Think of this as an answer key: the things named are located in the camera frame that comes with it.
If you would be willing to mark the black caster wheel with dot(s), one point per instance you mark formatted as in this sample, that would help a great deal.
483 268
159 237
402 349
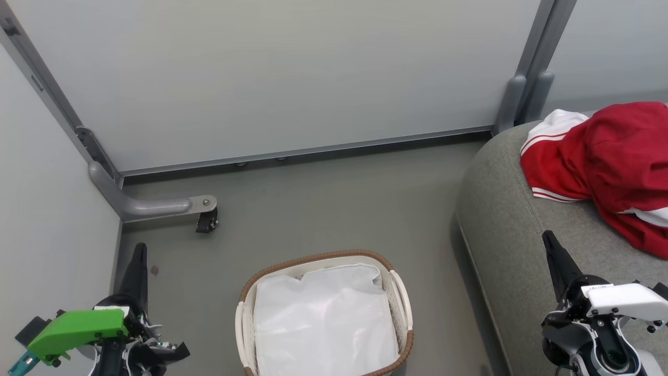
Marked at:
206 222

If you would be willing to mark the grey partition base rail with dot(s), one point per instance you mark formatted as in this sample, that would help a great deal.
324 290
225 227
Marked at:
308 152

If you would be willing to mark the grey double partition post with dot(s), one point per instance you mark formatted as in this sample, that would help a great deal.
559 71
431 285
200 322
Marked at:
527 78

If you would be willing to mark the grey fabric sofa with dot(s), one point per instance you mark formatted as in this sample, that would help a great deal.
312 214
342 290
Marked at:
511 235

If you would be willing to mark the grey metal partition foot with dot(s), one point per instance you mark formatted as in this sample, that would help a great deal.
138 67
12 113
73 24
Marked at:
151 206

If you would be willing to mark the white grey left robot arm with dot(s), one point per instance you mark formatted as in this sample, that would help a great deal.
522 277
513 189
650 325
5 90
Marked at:
112 365

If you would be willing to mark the white basket liner cloth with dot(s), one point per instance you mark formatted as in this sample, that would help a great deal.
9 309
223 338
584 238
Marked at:
323 324

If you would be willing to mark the red and white garment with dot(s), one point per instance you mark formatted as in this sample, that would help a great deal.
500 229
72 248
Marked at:
616 156

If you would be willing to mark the white basket with brown rim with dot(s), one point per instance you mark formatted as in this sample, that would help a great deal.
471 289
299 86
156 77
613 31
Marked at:
402 308

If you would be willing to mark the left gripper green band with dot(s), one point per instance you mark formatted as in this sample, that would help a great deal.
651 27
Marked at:
78 329

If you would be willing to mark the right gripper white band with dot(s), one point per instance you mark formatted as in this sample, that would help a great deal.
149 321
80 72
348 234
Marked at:
621 300

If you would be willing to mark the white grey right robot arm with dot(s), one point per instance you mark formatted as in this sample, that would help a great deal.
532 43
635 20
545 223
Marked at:
616 363

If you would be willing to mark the grey slanted partition frame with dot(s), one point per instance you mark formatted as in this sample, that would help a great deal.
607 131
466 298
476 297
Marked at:
57 104

